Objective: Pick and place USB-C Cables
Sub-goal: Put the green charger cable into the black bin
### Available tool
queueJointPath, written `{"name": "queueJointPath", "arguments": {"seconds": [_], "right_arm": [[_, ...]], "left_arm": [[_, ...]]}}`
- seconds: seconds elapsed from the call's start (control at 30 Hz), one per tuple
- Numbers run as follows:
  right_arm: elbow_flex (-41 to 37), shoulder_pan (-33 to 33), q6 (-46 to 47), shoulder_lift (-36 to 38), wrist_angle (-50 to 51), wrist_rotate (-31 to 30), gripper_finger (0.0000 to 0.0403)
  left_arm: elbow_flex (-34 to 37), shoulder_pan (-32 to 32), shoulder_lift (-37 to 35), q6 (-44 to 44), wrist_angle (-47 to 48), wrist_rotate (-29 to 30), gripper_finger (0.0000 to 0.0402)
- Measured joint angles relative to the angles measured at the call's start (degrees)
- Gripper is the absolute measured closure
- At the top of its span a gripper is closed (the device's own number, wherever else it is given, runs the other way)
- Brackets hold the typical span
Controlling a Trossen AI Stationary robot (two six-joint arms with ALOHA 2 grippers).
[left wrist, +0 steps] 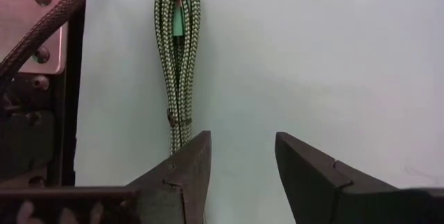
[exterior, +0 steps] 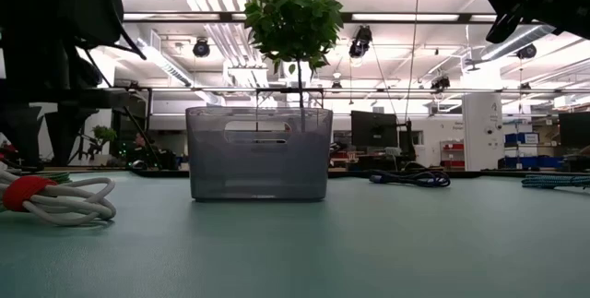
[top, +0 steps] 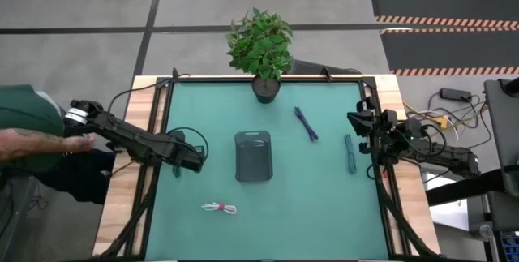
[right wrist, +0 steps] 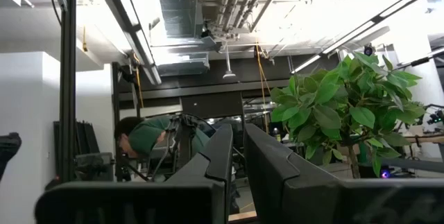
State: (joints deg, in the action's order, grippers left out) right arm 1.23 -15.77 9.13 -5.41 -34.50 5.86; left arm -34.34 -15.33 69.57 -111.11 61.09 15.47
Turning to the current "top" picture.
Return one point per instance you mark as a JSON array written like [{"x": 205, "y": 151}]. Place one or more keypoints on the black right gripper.
[{"x": 385, "y": 122}]

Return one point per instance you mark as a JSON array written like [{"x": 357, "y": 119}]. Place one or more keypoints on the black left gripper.
[{"x": 180, "y": 150}]

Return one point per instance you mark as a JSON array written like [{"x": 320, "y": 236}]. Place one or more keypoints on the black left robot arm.
[{"x": 129, "y": 136}]

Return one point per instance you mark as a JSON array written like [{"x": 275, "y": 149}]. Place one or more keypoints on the person's forearm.
[{"x": 32, "y": 142}]

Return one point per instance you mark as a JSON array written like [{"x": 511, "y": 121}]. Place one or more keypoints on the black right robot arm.
[{"x": 446, "y": 158}]

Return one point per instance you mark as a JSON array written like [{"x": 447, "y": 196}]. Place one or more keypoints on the dark grey plastic tray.
[{"x": 253, "y": 156}]

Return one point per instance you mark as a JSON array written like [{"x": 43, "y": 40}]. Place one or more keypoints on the yellow power plug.
[{"x": 442, "y": 122}]

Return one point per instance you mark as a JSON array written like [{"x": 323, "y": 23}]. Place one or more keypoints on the wooden table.
[{"x": 121, "y": 197}]

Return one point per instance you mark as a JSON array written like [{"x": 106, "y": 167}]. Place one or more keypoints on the black power adapter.
[{"x": 456, "y": 94}]

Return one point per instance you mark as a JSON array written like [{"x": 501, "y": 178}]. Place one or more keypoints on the black plant pot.
[{"x": 265, "y": 91}]

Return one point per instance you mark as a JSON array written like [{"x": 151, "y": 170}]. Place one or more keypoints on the teal table mat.
[{"x": 292, "y": 213}]

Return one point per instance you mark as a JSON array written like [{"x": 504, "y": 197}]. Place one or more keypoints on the black hazard-striped floor mat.
[
  {"x": 442, "y": 2},
  {"x": 450, "y": 49}
]

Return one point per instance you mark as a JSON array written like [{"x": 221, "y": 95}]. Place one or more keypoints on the person's hand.
[{"x": 81, "y": 142}]

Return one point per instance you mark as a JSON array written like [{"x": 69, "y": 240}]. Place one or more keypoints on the black floor beam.
[{"x": 462, "y": 189}]

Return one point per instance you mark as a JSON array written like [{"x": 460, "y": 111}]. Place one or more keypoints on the green leafy plant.
[{"x": 259, "y": 43}]

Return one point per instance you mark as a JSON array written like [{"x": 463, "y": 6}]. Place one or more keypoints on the grey equipment cart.
[{"x": 504, "y": 132}]

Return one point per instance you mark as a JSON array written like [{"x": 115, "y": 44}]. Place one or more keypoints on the person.
[{"x": 24, "y": 108}]

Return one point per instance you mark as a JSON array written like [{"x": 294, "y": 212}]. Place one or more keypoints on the grey metal stand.
[{"x": 16, "y": 213}]

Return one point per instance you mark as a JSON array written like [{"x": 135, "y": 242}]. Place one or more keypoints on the blue crate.
[{"x": 511, "y": 247}]

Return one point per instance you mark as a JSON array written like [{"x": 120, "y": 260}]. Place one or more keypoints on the black aluminium table frame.
[{"x": 375, "y": 91}]

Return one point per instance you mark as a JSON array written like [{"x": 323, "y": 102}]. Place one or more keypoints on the small black frame clamp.
[
  {"x": 175, "y": 73},
  {"x": 326, "y": 74}
]

